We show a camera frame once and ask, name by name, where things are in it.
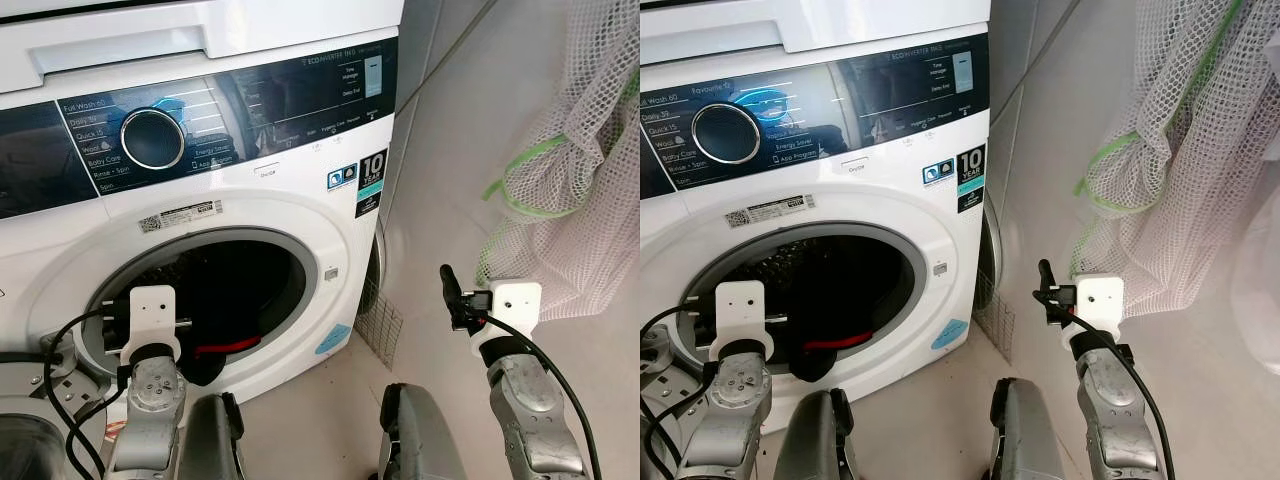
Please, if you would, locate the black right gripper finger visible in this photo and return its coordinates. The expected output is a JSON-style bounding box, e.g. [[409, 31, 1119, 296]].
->
[[1037, 258, 1059, 321], [441, 263, 465, 326]]

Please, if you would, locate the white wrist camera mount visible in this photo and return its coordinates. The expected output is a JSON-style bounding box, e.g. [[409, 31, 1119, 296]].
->
[[1060, 275, 1126, 346], [712, 280, 776, 361], [470, 280, 543, 351], [120, 285, 183, 363]]

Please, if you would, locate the white stacked dryer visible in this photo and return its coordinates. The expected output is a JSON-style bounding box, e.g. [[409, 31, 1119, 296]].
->
[[0, 0, 406, 96], [640, 0, 993, 96]]

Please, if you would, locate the white wire mesh panel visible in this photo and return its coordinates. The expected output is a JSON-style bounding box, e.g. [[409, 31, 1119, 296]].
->
[[355, 290, 406, 369], [975, 285, 1019, 363]]

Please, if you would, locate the navy shirt with red trim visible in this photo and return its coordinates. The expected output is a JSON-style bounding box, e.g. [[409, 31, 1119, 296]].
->
[[790, 300, 871, 383], [178, 290, 271, 386]]

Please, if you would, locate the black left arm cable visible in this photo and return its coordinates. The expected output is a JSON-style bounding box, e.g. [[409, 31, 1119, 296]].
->
[[40, 308, 131, 480], [640, 300, 721, 480]]

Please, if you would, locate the white mesh laundry bag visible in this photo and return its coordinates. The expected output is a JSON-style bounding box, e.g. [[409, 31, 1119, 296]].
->
[[478, 0, 641, 321], [1068, 0, 1280, 321]]

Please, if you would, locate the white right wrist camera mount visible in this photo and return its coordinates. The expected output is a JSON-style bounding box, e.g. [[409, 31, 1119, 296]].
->
[[470, 280, 543, 351], [1060, 275, 1126, 346]]

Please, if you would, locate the pale pink hanging garment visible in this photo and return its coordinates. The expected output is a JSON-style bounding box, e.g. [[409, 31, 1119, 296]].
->
[[1228, 185, 1280, 351]]

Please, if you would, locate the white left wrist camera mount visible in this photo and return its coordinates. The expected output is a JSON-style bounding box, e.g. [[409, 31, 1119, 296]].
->
[[712, 280, 776, 361], [120, 285, 183, 363]]

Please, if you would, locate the grey robot right leg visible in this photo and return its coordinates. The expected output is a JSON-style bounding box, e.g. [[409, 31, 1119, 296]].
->
[[378, 383, 469, 480], [988, 378, 1071, 480]]

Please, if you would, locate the white front-load washing machine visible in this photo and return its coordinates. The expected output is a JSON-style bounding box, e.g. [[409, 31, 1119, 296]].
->
[[0, 38, 401, 406], [640, 35, 993, 411]]

